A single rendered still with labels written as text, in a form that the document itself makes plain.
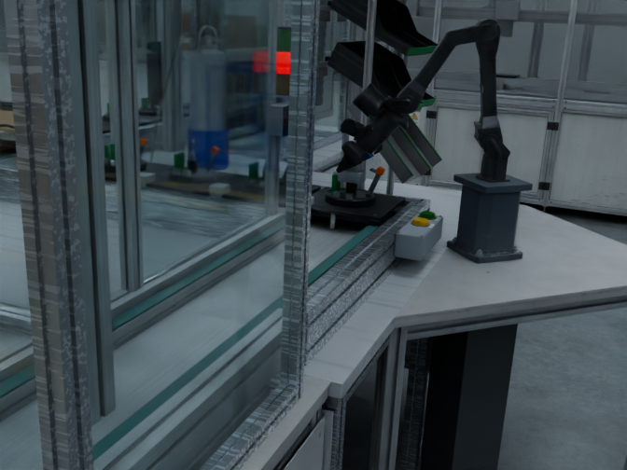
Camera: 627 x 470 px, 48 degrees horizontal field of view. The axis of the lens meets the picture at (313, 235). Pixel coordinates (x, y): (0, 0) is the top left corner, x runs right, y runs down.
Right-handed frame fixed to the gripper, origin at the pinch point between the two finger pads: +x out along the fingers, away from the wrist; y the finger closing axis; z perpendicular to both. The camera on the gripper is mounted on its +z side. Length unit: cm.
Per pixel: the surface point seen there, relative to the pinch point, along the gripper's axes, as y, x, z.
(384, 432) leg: 42, 22, -53
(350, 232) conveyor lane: 10.7, 9.3, -14.3
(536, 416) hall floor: -81, 47, -111
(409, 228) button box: 14.1, -4.5, -23.6
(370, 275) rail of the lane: 36.5, 0.6, -25.2
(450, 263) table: 5.2, -2.8, -37.2
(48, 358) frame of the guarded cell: 134, -20, -10
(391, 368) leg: 42, 10, -43
